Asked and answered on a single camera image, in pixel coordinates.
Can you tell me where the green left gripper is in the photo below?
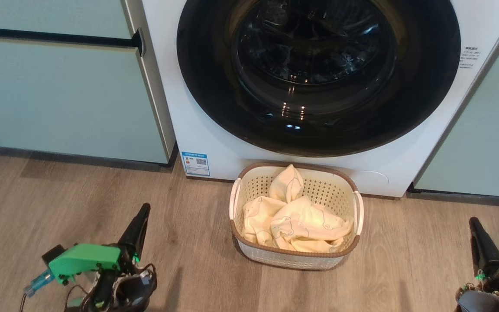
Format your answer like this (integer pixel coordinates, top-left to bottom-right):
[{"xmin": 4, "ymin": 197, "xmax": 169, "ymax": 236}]
[{"xmin": 48, "ymin": 203, "xmax": 152, "ymax": 285}]

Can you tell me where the cream bear-print garment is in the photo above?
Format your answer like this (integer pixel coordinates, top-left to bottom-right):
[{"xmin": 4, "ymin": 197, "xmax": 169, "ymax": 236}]
[{"xmin": 242, "ymin": 164, "xmax": 305, "ymax": 247}]

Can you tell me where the black washing machine door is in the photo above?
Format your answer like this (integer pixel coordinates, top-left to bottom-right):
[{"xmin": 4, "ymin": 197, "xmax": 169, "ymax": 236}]
[{"xmin": 176, "ymin": 0, "xmax": 462, "ymax": 158}]

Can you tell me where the white front-load washing machine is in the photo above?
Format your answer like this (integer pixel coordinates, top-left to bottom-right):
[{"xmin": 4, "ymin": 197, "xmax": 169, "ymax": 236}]
[{"xmin": 141, "ymin": 0, "xmax": 499, "ymax": 198}]

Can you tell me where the blue energy label sticker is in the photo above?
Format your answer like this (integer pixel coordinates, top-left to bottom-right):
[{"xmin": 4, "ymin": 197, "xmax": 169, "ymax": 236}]
[{"xmin": 181, "ymin": 151, "xmax": 211, "ymax": 177}]

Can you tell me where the round white filter cover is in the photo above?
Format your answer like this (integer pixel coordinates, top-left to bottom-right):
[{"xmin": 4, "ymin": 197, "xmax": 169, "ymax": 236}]
[{"xmin": 353, "ymin": 170, "xmax": 390, "ymax": 196}]

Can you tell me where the cream perforated laundry basket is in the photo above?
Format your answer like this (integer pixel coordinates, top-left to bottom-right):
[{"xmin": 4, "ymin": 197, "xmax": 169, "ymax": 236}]
[{"xmin": 229, "ymin": 162, "xmax": 365, "ymax": 271}]

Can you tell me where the pale green cabinet black gap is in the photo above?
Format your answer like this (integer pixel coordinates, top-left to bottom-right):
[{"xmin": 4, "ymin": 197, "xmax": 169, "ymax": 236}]
[{"xmin": 0, "ymin": 0, "xmax": 177, "ymax": 166}]

